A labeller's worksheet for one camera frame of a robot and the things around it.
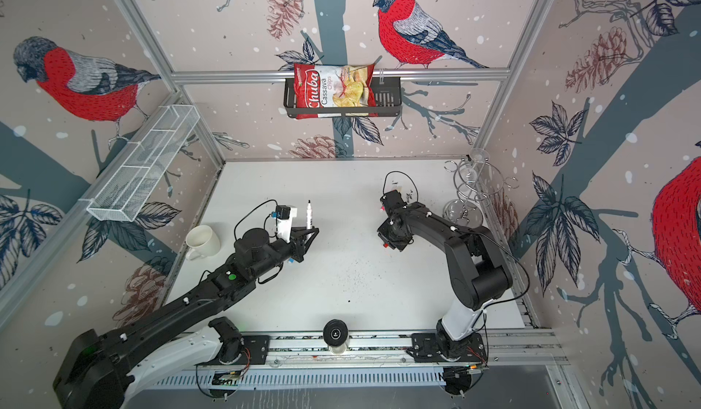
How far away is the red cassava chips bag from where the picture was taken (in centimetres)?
87

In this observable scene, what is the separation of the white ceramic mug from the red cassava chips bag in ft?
1.82

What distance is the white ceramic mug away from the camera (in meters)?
0.87
